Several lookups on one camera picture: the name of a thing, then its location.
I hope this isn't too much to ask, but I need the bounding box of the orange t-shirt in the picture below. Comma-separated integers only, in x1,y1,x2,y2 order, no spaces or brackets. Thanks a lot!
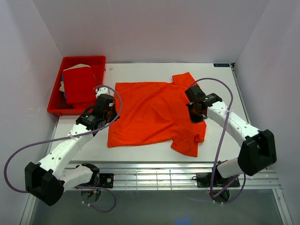
107,72,206,157

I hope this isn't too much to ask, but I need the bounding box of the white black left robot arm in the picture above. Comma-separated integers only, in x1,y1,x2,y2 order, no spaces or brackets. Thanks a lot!
25,94,117,206

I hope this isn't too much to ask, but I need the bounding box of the red folded t-shirt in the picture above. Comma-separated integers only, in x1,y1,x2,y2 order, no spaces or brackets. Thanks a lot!
62,66,98,109

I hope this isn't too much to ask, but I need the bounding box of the dark logo sticker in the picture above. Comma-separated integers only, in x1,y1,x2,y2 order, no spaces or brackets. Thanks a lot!
213,63,230,68

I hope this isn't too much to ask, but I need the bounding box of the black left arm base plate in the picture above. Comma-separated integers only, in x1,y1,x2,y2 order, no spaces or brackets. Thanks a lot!
98,173,114,188

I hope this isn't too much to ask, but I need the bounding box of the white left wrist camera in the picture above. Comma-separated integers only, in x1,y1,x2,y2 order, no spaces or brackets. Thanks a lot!
95,85,114,97

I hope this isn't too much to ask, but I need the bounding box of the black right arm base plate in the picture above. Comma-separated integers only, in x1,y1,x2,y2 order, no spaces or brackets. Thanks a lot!
192,172,240,188

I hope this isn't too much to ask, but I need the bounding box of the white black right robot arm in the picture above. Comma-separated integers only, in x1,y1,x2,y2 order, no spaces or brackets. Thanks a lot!
185,85,277,186

